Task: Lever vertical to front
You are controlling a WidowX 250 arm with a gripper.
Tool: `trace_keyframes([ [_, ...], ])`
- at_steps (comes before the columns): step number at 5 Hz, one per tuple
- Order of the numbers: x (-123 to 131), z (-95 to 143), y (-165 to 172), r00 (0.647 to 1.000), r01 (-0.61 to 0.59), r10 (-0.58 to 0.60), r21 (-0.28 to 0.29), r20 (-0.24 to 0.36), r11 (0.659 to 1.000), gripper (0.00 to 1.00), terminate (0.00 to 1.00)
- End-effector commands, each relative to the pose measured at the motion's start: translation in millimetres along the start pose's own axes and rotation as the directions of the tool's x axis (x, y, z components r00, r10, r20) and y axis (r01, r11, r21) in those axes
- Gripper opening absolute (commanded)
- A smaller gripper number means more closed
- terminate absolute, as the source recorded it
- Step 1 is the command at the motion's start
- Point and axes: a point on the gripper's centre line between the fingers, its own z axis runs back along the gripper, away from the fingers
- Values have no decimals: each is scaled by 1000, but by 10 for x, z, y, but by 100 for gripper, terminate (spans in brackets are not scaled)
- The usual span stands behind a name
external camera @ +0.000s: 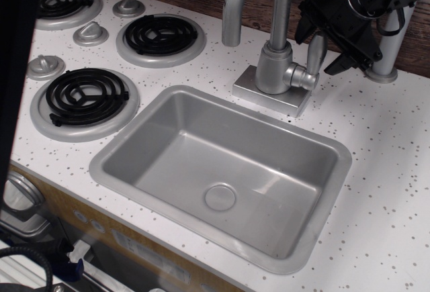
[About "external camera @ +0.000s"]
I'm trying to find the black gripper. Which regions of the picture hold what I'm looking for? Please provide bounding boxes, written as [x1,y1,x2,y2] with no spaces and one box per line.
[295,0,383,76]

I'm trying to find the silver faucet lever handle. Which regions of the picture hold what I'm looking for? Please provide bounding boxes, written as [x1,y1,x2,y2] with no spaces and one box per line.
[284,32,328,91]

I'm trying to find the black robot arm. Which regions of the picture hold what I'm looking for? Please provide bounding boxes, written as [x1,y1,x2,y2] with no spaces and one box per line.
[295,0,418,75]

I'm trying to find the silver faucet with base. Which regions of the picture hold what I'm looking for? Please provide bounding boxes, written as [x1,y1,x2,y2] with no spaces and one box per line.
[221,0,311,117]

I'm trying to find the grey plastic sink basin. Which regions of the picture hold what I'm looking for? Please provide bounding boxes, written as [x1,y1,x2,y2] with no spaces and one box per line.
[89,85,352,275]

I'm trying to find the back right stove burner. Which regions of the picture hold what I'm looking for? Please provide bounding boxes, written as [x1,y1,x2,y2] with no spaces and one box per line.
[116,14,206,68]

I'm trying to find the stove burner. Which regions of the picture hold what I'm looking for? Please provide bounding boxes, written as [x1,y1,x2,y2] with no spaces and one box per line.
[30,68,140,143]
[116,14,206,68]
[35,0,103,31]

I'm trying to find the silver stove knob back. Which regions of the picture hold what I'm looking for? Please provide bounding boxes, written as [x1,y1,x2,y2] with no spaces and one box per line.
[112,0,145,18]

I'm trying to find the silver stove knob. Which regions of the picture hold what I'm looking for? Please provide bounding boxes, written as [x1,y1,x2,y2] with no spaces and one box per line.
[26,55,65,81]
[112,0,145,18]
[73,21,109,47]

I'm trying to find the silver stove knob middle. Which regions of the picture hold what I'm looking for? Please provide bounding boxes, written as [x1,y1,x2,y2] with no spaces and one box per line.
[73,21,109,47]

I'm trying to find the front right stove burner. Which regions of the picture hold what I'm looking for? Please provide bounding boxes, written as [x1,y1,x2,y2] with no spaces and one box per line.
[30,68,140,143]

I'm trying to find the back left stove burner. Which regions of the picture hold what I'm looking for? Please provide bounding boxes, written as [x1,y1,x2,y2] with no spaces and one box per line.
[35,0,103,31]

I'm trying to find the silver stove knob front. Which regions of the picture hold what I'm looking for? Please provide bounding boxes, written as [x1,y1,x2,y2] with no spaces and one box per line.
[26,55,65,81]

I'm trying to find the dark blurred foreground object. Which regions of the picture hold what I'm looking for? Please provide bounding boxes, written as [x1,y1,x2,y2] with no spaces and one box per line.
[1,0,39,193]

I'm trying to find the silver oven dial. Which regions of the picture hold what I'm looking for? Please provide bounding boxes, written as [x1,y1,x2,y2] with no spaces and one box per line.
[2,171,44,222]

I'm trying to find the blue clamp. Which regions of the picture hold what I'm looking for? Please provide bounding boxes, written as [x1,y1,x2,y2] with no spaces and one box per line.
[58,258,85,282]

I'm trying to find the white silver post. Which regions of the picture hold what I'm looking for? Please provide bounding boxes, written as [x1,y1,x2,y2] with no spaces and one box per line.
[365,6,415,84]

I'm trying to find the black cable lower left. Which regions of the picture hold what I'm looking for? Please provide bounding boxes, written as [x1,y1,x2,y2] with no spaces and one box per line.
[0,241,73,292]

